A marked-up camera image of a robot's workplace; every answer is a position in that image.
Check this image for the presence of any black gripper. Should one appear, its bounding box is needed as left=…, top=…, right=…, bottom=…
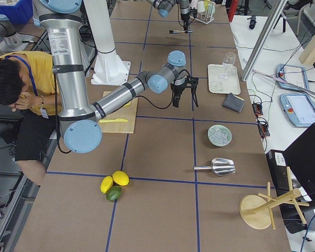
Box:
left=181, top=12, right=190, bottom=30
left=171, top=80, right=186, bottom=107

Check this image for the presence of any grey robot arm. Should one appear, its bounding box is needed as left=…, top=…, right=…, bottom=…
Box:
left=33, top=1, right=186, bottom=153
left=147, top=0, right=196, bottom=34

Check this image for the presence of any yellow lemon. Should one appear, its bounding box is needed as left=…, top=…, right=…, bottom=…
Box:
left=112, top=171, right=130, bottom=186
left=100, top=176, right=113, bottom=194

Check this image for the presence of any wooden cup tree stand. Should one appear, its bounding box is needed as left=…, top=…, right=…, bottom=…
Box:
left=239, top=167, right=309, bottom=229

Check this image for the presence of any wooden cutting board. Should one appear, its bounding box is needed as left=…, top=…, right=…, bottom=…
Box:
left=99, top=98, right=138, bottom=133

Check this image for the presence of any cream bear serving tray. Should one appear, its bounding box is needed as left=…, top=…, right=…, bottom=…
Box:
left=207, top=64, right=241, bottom=95

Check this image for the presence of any folded grey cloth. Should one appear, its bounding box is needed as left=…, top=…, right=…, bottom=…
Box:
left=222, top=92, right=245, bottom=113

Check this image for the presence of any green bowl of ice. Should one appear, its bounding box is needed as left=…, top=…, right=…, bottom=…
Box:
left=207, top=125, right=232, bottom=147

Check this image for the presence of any clear wine glass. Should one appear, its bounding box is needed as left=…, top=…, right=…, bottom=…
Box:
left=221, top=51, right=236, bottom=80

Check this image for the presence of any yellow plastic knife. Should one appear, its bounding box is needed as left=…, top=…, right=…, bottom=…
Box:
left=99, top=118, right=128, bottom=123

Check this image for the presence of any steel ice scoop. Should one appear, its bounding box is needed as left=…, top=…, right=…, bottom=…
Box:
left=194, top=157, right=236, bottom=176

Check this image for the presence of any black power strip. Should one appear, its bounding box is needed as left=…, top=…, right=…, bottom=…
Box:
left=252, top=102, right=270, bottom=139

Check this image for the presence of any green lime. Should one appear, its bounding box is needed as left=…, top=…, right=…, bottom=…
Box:
left=106, top=185, right=122, bottom=202

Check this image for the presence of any black box with label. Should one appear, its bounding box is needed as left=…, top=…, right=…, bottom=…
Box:
left=266, top=150, right=289, bottom=191

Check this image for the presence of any upper teach pendant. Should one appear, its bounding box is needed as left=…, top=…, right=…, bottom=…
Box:
left=276, top=64, right=309, bottom=92

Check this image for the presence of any teach pendant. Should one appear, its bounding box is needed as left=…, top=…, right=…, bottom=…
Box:
left=276, top=64, right=309, bottom=92
left=279, top=94, right=315, bottom=128

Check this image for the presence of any lower teach pendant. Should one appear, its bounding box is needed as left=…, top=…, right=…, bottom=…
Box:
left=279, top=94, right=315, bottom=128

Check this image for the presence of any iridescent metal rod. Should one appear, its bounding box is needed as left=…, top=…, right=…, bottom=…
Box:
left=252, top=70, right=315, bottom=95

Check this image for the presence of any black monitor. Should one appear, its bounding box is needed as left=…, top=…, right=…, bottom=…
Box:
left=283, top=123, right=315, bottom=209

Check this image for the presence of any person in yellow shirt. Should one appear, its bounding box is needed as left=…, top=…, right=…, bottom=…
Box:
left=0, top=51, right=61, bottom=186

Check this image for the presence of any blue storage bin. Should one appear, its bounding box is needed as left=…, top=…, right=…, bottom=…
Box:
left=0, top=0, right=33, bottom=24

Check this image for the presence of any white wire cup rack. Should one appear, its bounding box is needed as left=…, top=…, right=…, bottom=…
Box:
left=190, top=0, right=216, bottom=24

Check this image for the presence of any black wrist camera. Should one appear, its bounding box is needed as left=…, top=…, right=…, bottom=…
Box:
left=186, top=75, right=198, bottom=92

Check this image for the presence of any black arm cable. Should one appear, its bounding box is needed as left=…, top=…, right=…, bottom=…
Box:
left=136, top=69, right=200, bottom=109

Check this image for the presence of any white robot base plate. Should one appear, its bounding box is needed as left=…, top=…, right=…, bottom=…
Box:
left=91, top=51, right=131, bottom=86

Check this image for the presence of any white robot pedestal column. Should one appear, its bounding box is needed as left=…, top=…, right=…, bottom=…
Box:
left=83, top=0, right=115, bottom=54

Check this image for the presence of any aluminium frame post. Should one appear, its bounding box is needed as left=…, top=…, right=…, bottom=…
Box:
left=241, top=0, right=287, bottom=81

